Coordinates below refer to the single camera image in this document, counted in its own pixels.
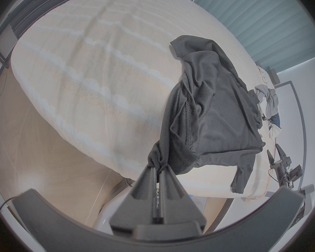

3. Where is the blue-green curtain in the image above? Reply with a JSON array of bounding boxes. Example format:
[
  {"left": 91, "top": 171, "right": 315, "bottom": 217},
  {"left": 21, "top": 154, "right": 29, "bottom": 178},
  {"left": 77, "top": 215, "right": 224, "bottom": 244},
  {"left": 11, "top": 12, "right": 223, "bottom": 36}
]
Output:
[{"left": 193, "top": 0, "right": 315, "bottom": 73}]

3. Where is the bed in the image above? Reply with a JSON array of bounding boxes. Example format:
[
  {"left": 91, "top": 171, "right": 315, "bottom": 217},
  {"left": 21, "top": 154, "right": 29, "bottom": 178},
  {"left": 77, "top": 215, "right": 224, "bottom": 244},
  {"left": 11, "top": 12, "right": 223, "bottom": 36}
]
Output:
[{"left": 10, "top": 0, "right": 307, "bottom": 203}]

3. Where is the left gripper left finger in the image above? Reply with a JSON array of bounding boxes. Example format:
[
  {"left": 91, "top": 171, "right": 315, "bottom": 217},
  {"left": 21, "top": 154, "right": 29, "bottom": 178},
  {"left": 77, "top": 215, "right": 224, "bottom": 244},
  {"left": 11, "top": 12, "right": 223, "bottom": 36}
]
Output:
[{"left": 110, "top": 166, "right": 158, "bottom": 232}]

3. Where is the black chest of drawers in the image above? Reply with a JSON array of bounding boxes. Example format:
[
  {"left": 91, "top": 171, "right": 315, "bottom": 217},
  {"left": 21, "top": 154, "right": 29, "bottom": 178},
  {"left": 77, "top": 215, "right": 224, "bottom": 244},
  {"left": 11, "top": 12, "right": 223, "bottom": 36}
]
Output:
[{"left": 10, "top": 0, "right": 83, "bottom": 33}]

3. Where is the pile of clothes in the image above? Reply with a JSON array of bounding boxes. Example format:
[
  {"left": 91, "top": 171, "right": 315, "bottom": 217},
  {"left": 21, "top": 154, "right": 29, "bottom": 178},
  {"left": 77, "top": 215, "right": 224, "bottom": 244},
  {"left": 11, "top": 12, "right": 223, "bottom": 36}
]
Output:
[{"left": 255, "top": 84, "right": 282, "bottom": 138}]

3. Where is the black T-shirt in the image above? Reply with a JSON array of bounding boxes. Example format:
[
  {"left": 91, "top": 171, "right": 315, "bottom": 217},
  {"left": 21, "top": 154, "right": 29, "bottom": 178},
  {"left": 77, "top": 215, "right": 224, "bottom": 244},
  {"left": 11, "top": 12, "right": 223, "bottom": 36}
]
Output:
[{"left": 148, "top": 35, "right": 265, "bottom": 194}]

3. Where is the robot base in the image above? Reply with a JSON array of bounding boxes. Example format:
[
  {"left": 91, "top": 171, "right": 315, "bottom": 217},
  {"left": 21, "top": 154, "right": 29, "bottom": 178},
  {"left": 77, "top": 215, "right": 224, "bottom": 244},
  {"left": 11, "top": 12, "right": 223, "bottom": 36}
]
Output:
[{"left": 93, "top": 179, "right": 226, "bottom": 233}]

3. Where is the grey bedside table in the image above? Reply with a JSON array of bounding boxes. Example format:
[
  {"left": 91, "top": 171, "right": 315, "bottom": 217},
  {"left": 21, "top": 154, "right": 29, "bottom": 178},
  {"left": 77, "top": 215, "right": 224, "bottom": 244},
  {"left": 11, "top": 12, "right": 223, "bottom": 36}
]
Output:
[{"left": 269, "top": 67, "right": 281, "bottom": 85}]

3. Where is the white printed pillow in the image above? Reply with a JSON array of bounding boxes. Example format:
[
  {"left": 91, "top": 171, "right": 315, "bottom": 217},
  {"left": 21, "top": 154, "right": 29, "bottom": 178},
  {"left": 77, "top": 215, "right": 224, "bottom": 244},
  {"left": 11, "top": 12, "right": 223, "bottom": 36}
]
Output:
[{"left": 256, "top": 66, "right": 273, "bottom": 89}]

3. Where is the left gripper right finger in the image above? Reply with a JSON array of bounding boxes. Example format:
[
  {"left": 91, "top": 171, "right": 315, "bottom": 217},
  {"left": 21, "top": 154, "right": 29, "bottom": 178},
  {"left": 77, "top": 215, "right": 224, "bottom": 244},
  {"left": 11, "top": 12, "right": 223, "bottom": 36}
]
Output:
[{"left": 159, "top": 165, "right": 207, "bottom": 232}]

